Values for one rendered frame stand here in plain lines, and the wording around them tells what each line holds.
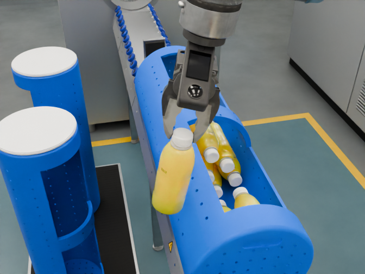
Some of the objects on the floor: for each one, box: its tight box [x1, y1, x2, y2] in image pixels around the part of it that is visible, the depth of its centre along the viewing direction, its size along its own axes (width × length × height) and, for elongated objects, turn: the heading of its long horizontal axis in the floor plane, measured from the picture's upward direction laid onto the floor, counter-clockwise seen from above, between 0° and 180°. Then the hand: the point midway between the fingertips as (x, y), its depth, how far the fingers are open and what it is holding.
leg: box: [127, 88, 139, 144], centre depth 292 cm, size 6×6×63 cm
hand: (182, 137), depth 78 cm, fingers closed on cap, 4 cm apart
